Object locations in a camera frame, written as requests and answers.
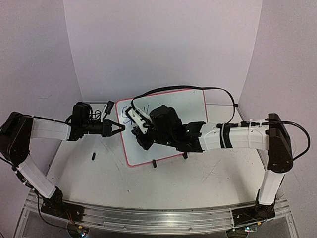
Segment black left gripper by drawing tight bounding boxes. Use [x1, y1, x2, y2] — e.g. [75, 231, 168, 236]
[82, 118, 126, 136]

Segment pink framed whiteboard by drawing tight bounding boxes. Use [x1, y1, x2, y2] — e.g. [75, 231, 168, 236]
[115, 89, 208, 167]

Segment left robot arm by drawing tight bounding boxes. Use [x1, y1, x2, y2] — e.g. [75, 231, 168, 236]
[0, 101, 125, 217]

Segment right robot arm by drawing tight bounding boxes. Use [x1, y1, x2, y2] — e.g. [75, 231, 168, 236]
[125, 106, 293, 206]

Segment left black whiteboard stand clip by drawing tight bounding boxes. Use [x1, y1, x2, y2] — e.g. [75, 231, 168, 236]
[152, 160, 157, 168]

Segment black whiteboard stand clip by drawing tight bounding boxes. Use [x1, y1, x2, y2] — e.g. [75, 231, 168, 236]
[152, 160, 157, 168]
[183, 152, 188, 160]

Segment right black whiteboard stand clip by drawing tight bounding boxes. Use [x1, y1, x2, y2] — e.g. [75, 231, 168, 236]
[183, 152, 188, 160]

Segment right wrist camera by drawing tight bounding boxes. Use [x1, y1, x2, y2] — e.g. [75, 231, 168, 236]
[125, 106, 152, 134]

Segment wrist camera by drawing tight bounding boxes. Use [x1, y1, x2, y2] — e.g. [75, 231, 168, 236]
[101, 101, 114, 122]
[125, 106, 152, 134]

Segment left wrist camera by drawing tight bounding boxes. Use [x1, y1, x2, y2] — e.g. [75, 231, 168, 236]
[101, 101, 114, 122]

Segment black right camera cable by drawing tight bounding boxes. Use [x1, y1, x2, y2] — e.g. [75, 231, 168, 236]
[131, 85, 237, 124]

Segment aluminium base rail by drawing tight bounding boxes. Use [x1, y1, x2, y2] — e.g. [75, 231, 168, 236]
[24, 192, 291, 235]

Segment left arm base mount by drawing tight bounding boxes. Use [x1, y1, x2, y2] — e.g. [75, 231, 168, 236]
[40, 187, 84, 222]

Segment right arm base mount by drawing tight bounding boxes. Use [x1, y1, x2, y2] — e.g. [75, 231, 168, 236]
[232, 201, 275, 228]

